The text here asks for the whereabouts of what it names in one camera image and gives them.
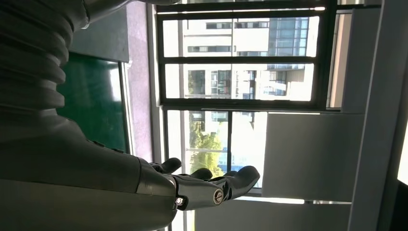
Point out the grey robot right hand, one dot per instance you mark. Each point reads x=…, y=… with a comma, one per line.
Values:
x=79, y=178

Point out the green conveyor belt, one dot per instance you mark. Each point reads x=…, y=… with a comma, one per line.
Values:
x=92, y=102

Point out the black window frame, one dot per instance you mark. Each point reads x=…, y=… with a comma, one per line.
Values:
x=239, y=60

